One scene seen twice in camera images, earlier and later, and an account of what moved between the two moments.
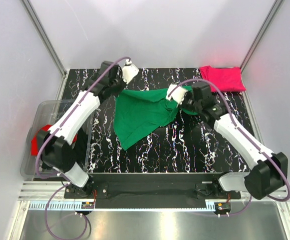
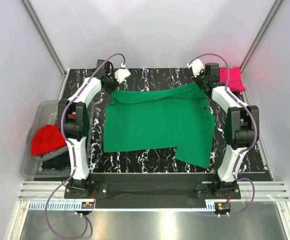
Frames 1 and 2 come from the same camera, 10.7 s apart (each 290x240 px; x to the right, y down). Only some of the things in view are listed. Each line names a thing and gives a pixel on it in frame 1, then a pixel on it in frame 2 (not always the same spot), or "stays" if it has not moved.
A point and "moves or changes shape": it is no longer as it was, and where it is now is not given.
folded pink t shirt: x=226 y=79 stays
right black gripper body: x=189 y=103 → x=200 y=79
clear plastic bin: x=47 y=113 stays
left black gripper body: x=118 y=84 stays
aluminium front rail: x=43 y=192 stays
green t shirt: x=136 y=111 moves or changes shape
